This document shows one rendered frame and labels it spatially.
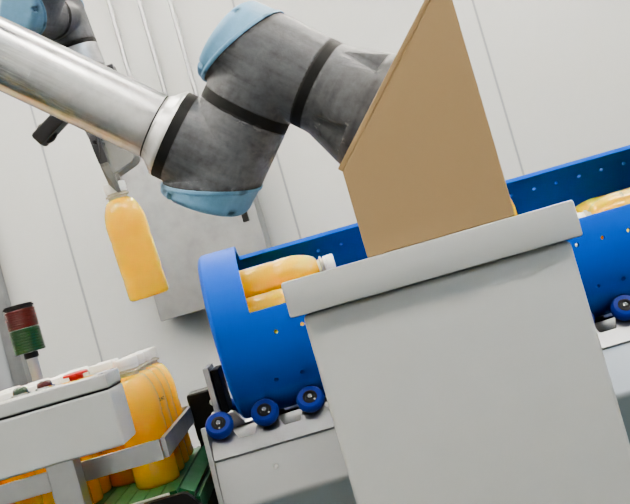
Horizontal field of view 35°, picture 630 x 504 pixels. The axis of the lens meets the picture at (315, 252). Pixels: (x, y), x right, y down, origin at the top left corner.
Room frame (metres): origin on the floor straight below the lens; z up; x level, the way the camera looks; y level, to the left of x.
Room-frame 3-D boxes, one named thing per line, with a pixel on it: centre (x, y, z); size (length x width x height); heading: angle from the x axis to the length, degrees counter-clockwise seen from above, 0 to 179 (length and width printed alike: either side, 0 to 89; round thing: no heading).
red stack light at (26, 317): (2.02, 0.62, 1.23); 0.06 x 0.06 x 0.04
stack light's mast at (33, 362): (2.02, 0.62, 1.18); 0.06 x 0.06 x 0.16
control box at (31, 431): (1.38, 0.42, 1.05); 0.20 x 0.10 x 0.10; 92
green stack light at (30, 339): (2.02, 0.62, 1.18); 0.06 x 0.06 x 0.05
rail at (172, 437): (1.67, 0.30, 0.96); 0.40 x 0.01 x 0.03; 2
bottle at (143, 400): (1.58, 0.34, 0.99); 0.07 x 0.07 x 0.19
